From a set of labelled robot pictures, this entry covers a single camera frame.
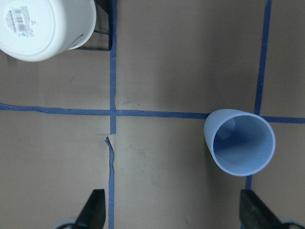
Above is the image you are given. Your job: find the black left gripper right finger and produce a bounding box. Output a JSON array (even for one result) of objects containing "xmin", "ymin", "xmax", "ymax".
[{"xmin": 239, "ymin": 189, "xmax": 281, "ymax": 229}]

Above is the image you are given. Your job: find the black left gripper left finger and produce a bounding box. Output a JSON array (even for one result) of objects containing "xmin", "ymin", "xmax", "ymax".
[{"xmin": 75, "ymin": 189, "xmax": 106, "ymax": 229}]

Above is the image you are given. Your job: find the white mug near rack end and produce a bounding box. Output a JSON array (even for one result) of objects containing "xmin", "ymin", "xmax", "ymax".
[{"xmin": 0, "ymin": 0, "xmax": 97, "ymax": 62}]

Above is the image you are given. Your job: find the black wire mug rack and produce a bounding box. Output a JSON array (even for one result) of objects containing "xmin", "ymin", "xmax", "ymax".
[{"xmin": 74, "ymin": 0, "xmax": 114, "ymax": 52}]

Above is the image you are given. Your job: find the light blue plastic cup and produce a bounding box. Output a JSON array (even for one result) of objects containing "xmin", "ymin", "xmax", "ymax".
[{"xmin": 204, "ymin": 109, "xmax": 276, "ymax": 177}]

